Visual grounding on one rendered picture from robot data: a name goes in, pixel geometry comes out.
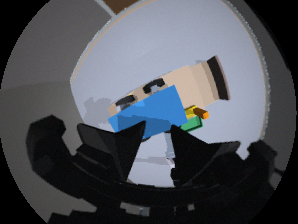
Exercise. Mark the yellow chock with orange handle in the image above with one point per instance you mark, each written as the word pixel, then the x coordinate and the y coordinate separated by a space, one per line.
pixel 191 111

